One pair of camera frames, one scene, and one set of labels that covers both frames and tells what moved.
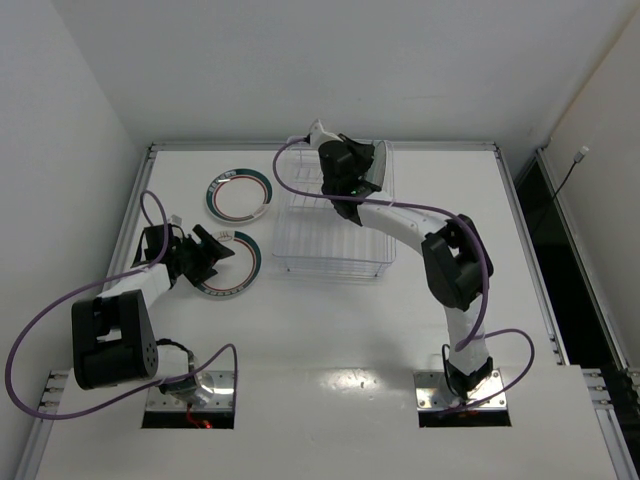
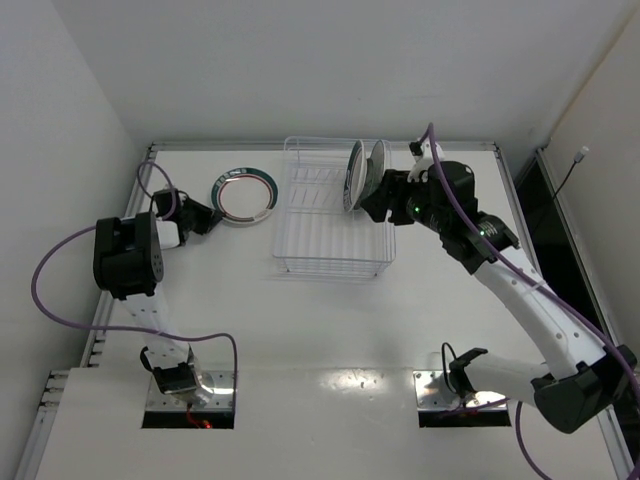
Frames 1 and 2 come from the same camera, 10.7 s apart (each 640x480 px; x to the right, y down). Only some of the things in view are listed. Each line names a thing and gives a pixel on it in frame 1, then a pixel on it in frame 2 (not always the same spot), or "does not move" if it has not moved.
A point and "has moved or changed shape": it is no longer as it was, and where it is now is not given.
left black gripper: (198, 258) to (197, 216)
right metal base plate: (433, 393) does not move
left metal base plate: (221, 382) does not move
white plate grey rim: (376, 173) does not move
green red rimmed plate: (237, 272) has moved or changed shape
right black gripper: (361, 163) to (391, 195)
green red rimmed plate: (239, 195) does not move
